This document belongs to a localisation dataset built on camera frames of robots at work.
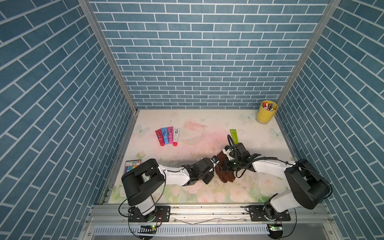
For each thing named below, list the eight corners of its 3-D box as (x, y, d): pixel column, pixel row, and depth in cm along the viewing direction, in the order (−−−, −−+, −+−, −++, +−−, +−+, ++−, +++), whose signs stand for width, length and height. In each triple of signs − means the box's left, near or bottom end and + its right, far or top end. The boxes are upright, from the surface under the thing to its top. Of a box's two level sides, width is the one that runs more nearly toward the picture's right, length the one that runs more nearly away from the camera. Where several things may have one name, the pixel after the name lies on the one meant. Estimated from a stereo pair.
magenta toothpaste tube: (167, 144, 102) (166, 142, 101) (167, 128, 111) (167, 126, 109) (173, 143, 103) (173, 141, 101) (173, 128, 111) (172, 126, 110)
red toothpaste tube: (161, 147, 101) (160, 145, 99) (155, 132, 109) (155, 130, 107) (166, 144, 102) (166, 143, 101) (161, 130, 110) (160, 128, 109)
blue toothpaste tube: (162, 145, 102) (162, 143, 100) (161, 130, 110) (160, 128, 108) (169, 143, 103) (169, 142, 101) (167, 128, 111) (166, 126, 109)
